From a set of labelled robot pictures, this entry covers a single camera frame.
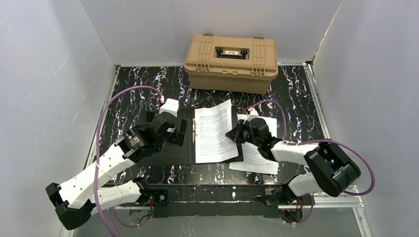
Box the white A4 file folder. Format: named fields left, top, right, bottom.
left=135, top=105, right=245, bottom=168

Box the printed paper sheet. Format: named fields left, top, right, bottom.
left=195, top=99, right=239, bottom=163
left=229, top=125, right=278, bottom=175

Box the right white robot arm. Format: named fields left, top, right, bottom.
left=225, top=118, right=361, bottom=197

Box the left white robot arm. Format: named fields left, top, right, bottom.
left=45, top=112, right=188, bottom=230

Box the tan plastic toolbox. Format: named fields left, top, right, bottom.
left=184, top=35, right=279, bottom=94

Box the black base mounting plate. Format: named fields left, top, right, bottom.
left=119, top=184, right=316, bottom=219

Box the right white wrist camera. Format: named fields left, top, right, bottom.
left=246, top=106, right=259, bottom=121

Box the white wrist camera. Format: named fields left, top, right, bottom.
left=159, top=98, right=179, bottom=117
left=246, top=106, right=259, bottom=121

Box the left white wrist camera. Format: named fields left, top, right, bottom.
left=159, top=98, right=179, bottom=117

